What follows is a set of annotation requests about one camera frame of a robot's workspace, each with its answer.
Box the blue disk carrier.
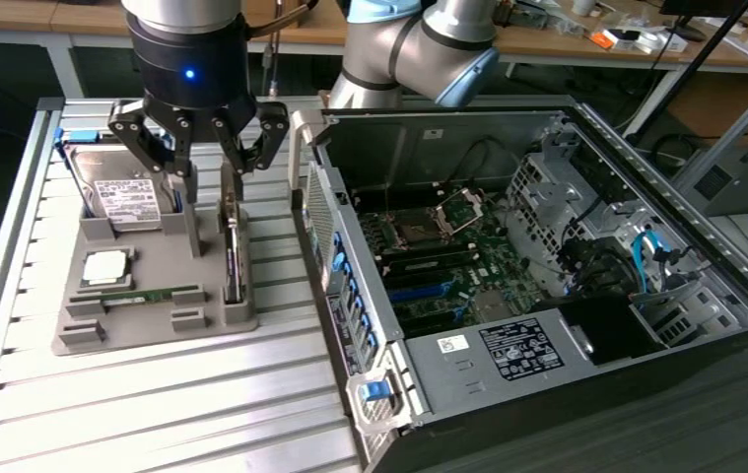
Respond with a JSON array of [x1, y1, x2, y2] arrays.
[[54, 126, 182, 218]]

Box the metal socket cover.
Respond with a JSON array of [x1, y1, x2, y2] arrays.
[[435, 189, 487, 236]]

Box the grey power supply unit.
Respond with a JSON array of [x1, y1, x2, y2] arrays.
[[403, 307, 597, 415]]

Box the blue expansion slot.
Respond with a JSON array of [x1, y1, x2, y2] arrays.
[[386, 283, 454, 304]]

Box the green motherboard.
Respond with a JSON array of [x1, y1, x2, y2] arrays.
[[353, 189, 546, 336]]

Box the black monitor stand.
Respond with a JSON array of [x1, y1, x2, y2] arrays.
[[659, 0, 723, 41]]

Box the thin hanging cable with plug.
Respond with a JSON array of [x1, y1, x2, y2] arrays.
[[266, 0, 282, 99]]

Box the green RAM stick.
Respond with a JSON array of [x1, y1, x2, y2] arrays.
[[98, 288, 178, 304]]

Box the wooden desk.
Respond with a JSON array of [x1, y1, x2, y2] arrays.
[[0, 0, 349, 100], [495, 0, 748, 144]]

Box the blue case latch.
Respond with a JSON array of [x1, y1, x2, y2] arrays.
[[357, 378, 393, 403]]

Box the perforated metal drive cage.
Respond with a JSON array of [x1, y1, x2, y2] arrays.
[[505, 150, 618, 247]]

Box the black RAM stick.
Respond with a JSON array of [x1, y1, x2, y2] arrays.
[[379, 248, 478, 275]]

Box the CPU socket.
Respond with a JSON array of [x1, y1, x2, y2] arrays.
[[390, 209, 454, 247]]

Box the grey computer tower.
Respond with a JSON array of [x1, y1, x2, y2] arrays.
[[673, 145, 748, 218]]

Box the metal disk bay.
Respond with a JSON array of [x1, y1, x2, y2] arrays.
[[629, 283, 748, 346]]

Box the black slanted pole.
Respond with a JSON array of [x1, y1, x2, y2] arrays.
[[622, 0, 748, 144]]

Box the black wire bundle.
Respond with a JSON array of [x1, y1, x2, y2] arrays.
[[557, 236, 631, 297]]

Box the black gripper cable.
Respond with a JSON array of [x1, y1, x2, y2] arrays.
[[245, 0, 323, 41]]

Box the graphics card with metal bracket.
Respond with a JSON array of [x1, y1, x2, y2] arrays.
[[219, 162, 251, 305]]

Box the grey plastic parts rack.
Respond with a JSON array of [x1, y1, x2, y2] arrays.
[[50, 165, 262, 357]]

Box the grey chipset heatsink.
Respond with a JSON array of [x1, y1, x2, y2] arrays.
[[471, 290, 519, 321]]

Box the light blue SATA wire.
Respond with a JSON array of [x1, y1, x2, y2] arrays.
[[629, 229, 669, 297]]

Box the brown cardboard box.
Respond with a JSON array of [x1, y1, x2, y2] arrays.
[[241, 0, 305, 30]]

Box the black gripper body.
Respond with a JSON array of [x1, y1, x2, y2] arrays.
[[127, 14, 258, 117]]

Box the silver CPU chip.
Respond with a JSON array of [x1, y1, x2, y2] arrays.
[[80, 250, 137, 290]]

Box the small white box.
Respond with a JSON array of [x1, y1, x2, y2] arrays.
[[633, 29, 689, 54]]

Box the silver hard disk drive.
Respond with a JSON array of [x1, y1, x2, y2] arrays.
[[67, 145, 182, 233]]

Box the open black PC case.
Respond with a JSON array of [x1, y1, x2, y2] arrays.
[[287, 96, 748, 473]]

